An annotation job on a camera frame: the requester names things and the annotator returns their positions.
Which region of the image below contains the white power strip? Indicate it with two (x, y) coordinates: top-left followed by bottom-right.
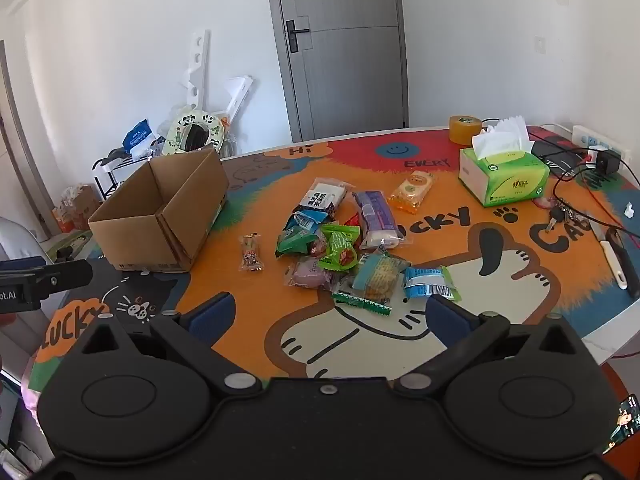
(572, 125), (631, 158)

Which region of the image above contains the blue snack packet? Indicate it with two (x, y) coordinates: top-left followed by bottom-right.
(292, 210), (328, 228)
(402, 265), (463, 303)

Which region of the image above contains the black door handle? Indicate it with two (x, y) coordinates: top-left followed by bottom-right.
(285, 20), (312, 54)

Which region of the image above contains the black cable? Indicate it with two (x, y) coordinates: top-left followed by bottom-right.
(552, 137), (640, 236)

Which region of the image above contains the orange cracker packet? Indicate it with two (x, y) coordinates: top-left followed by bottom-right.
(387, 170), (437, 214)

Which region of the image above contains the brown sausage packet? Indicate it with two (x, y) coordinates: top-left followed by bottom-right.
(239, 233), (266, 274)

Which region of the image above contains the white black label cake packet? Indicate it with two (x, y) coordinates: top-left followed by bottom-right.
(292, 177), (348, 218)

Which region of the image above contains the green white strip packet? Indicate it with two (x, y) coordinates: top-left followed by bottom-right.
(332, 290), (392, 317)

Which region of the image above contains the green snack packet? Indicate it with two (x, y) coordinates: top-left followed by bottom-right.
(276, 225), (323, 260)
(317, 224), (362, 271)

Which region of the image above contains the short white board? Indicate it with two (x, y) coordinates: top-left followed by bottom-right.
(220, 76), (253, 126)

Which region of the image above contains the green tissue box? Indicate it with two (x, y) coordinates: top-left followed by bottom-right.
(459, 116), (551, 208)

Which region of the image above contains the blue plastic bag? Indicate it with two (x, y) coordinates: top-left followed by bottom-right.
(124, 119), (153, 153)

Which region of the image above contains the colourful printed table mat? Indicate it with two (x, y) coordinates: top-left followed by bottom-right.
(27, 125), (640, 396)

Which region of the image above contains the black shoe rack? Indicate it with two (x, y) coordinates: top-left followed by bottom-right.
(92, 150), (151, 201)

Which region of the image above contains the panda print toilet seat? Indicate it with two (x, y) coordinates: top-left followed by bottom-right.
(162, 107), (228, 156)

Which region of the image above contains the smartphone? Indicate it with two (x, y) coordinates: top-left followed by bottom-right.
(602, 394), (640, 456)

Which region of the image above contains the long white board with holes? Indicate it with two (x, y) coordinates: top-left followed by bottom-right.
(177, 30), (211, 111)

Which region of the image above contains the small brown cardboard box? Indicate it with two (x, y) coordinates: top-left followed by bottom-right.
(52, 185), (101, 233)

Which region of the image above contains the bunch of keys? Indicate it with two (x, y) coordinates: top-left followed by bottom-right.
(532, 195), (592, 233)

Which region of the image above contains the teal cracker packet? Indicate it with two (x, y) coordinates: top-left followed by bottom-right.
(350, 251), (412, 305)

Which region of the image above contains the purple pastry packet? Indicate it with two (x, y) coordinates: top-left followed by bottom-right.
(284, 256), (335, 292)

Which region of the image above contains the grey door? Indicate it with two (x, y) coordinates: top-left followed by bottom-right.
(264, 0), (408, 143)

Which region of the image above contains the black power adapter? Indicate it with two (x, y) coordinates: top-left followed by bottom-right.
(595, 149), (622, 176)

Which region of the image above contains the yellow tape roll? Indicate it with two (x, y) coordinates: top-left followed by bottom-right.
(448, 115), (484, 146)

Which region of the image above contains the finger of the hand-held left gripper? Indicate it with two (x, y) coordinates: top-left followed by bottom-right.
(30, 260), (94, 295)

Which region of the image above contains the purple bread packet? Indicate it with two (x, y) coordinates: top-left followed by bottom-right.
(352, 190), (413, 251)

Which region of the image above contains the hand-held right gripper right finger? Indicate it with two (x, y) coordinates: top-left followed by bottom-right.
(395, 294), (601, 396)

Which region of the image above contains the white handled knife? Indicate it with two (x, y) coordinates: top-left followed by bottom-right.
(592, 222), (628, 290)

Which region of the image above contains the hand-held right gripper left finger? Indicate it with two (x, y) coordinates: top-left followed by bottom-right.
(60, 292), (263, 398)

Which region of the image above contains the black flat case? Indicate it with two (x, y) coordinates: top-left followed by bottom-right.
(527, 127), (591, 178)

